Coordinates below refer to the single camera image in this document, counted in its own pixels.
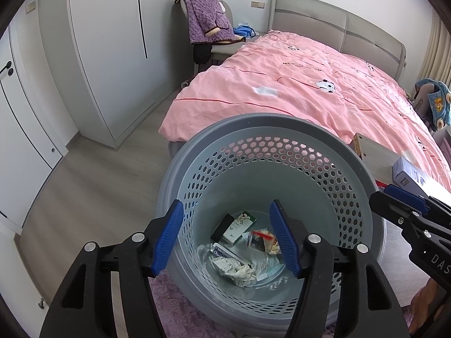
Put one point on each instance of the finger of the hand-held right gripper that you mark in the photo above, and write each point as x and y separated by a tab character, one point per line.
405	199
391	207

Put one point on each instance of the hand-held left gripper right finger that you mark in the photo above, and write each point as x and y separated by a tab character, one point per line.
285	239

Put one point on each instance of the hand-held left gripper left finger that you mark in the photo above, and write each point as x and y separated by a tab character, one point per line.
167	239

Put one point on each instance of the yellow printed snack packet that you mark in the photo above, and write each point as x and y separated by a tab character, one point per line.
273	248

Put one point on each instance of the red wrapper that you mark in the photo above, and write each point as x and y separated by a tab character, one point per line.
262	234

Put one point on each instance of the light blue wet wipes packet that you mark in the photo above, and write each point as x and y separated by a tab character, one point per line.
271	266

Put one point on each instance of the white and green box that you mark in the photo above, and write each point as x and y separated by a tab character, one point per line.
241	229

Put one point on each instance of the white paper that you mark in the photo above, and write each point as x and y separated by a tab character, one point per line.
239	273

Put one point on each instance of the black and white box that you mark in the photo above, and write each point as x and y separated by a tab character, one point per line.
223	227

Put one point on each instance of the blue patterned card box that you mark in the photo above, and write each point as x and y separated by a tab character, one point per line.
225	251

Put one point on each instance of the grey perforated plastic basket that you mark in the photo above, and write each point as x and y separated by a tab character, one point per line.
197	169

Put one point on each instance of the person's right forearm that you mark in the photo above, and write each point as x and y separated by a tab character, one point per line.
426	306

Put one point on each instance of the purple cartoon toothpaste box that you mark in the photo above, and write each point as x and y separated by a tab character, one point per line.
405	174

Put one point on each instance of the brown chair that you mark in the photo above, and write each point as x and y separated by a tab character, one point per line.
421	100

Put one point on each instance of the blue plush clothing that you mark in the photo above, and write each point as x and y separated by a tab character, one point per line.
438	102

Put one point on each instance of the beige curtain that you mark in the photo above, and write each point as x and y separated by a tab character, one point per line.
435	52

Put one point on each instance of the pink printed duvet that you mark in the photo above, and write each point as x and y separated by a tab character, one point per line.
282	77

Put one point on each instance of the white wardrobe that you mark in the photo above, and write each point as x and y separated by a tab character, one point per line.
116	60

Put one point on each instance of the black cloth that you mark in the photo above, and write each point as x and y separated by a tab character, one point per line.
202	54

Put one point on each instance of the white cabinet doors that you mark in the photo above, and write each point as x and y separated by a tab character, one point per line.
28	112

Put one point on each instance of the beige chair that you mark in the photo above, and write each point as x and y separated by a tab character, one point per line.
222	49

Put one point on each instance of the grey padded bed headboard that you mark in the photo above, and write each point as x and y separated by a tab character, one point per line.
317	17

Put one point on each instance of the blue cloth item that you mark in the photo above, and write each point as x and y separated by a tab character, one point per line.
245	31

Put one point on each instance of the purple fleece blanket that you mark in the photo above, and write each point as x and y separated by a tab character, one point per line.
204	17

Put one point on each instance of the wall switch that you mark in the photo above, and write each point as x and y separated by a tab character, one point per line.
31	7
257	4

